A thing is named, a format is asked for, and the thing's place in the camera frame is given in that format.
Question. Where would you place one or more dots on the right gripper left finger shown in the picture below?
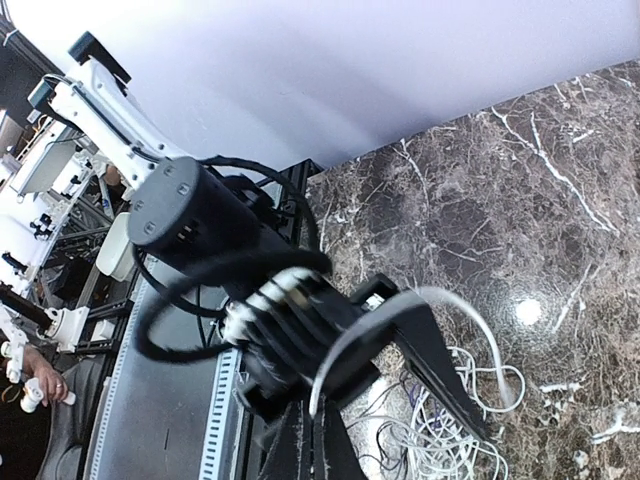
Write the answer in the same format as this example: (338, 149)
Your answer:
(291, 455)

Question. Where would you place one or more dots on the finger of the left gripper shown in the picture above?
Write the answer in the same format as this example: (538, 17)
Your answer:
(427, 358)

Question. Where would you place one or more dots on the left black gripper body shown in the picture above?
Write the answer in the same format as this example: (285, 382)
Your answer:
(277, 378)

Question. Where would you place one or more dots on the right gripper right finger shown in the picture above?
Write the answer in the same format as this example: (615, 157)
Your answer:
(334, 456)

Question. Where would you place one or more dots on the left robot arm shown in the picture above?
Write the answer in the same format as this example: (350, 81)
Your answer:
(92, 98)

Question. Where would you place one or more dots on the person hand in background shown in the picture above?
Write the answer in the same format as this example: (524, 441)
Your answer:
(53, 384)

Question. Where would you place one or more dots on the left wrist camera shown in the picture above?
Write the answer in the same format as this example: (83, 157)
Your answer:
(279, 314)

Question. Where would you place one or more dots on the white slotted cable duct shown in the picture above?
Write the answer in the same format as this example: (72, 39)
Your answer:
(221, 425)

